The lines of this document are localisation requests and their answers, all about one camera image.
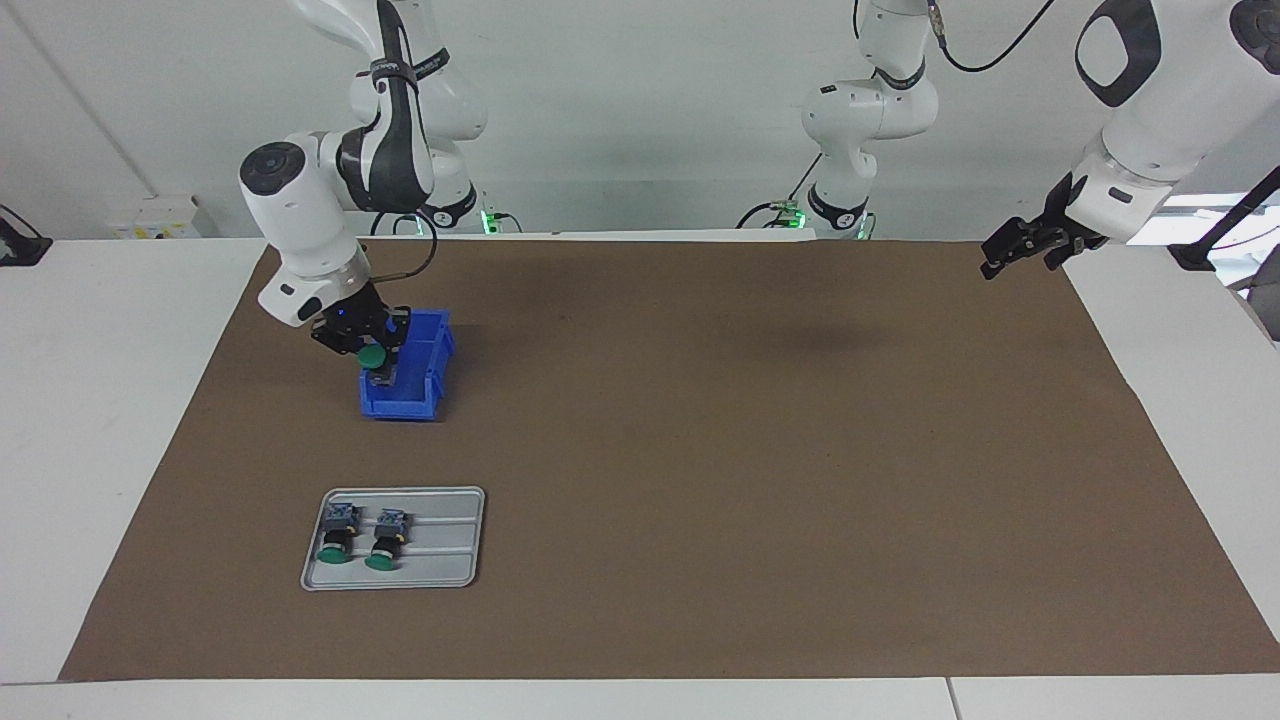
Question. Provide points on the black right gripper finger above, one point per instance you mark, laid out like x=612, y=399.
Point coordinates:
x=335, y=340
x=397, y=328

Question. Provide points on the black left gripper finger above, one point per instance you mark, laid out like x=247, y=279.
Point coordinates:
x=1015, y=245
x=1060, y=255

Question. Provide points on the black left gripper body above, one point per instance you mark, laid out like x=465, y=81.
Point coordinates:
x=1072, y=225

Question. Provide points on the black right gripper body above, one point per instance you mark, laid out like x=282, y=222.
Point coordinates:
x=355, y=312

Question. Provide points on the green push button switch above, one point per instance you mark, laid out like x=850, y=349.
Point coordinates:
x=386, y=540
x=337, y=530
x=372, y=356

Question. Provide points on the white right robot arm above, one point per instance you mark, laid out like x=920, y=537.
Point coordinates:
x=300, y=220

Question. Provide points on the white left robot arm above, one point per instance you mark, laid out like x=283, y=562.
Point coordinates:
x=1160, y=110

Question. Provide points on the blue plastic bin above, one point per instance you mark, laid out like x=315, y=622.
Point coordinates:
x=420, y=395

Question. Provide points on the black stand pole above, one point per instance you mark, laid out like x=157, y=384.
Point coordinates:
x=1195, y=255

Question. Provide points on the dark grey chair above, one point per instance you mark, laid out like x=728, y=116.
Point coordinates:
x=1268, y=310

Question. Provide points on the grey metal tray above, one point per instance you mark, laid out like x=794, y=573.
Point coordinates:
x=450, y=540

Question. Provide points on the brown paper table mat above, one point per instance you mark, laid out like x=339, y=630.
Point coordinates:
x=700, y=520

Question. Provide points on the white wall socket box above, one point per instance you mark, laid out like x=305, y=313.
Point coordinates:
x=160, y=218

